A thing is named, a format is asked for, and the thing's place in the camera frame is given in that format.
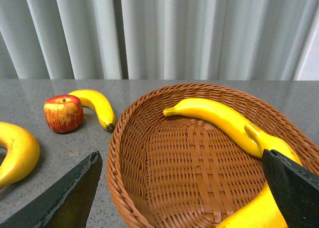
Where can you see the small yellow banana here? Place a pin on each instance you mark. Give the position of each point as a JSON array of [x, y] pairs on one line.
[[97, 102]]

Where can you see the yellow banana in basket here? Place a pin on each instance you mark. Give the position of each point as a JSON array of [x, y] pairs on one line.
[[224, 117]]

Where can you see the yellow banana under finger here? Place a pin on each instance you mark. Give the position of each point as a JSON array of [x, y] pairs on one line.
[[262, 211]]

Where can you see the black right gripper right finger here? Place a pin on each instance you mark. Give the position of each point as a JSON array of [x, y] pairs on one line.
[[295, 189]]

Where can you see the large curved yellow banana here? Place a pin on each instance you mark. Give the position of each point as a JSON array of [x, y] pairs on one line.
[[23, 153]]

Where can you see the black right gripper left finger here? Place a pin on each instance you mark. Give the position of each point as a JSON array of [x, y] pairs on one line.
[[67, 203]]

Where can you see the red yellow apple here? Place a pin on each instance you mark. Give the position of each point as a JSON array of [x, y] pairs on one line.
[[63, 113]]

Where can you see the brown wicker basket right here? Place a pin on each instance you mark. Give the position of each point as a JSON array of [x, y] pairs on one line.
[[180, 172]]

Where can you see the white pleated curtain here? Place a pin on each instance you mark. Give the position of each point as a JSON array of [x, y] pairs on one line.
[[160, 39]]

